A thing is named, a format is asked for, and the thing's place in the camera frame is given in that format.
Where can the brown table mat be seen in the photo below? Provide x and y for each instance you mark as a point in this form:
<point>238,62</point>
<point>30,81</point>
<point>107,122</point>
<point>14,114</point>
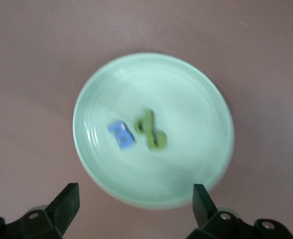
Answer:
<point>37,62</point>

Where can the blue letter e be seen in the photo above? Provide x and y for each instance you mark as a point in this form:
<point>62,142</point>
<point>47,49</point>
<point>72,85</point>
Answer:
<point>130,140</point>

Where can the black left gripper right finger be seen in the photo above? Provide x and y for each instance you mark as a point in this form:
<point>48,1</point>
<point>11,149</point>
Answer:
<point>211,224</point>

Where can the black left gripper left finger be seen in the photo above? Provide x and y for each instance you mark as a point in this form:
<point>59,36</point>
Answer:
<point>49,221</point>

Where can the green plate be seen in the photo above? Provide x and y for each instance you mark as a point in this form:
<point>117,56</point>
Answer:
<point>174,99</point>

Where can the green letter p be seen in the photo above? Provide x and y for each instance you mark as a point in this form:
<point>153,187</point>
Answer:
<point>149,119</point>

